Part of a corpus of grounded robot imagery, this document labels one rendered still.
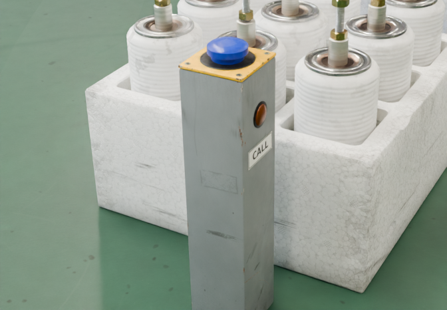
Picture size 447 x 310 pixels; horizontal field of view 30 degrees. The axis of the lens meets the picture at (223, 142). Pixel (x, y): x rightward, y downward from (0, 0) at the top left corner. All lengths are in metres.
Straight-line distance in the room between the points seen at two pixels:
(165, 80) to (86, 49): 0.64
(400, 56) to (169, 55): 0.28
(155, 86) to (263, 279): 0.28
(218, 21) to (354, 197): 0.32
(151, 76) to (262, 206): 0.26
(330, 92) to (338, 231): 0.16
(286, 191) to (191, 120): 0.20
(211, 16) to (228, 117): 0.34
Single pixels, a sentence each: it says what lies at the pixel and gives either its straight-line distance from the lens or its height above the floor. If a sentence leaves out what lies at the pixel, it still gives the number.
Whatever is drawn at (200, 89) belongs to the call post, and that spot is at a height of 0.29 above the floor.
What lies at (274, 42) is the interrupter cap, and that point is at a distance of 1.00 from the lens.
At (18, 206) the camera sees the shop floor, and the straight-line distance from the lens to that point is 1.19.
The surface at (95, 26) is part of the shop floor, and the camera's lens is 1.78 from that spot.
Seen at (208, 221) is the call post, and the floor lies 0.14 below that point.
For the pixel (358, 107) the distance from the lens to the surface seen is 0.94.
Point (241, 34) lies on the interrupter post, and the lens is 0.99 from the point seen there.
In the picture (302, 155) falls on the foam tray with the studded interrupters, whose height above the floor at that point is 0.17.
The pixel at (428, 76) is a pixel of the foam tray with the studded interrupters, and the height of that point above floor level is 0.18.
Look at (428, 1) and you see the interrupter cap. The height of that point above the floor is 0.25.
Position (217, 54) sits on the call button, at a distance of 0.79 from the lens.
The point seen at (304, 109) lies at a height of 0.21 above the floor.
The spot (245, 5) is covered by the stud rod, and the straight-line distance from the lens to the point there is 0.98.
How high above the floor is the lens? 0.64
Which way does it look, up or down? 30 degrees down
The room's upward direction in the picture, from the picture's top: 2 degrees counter-clockwise
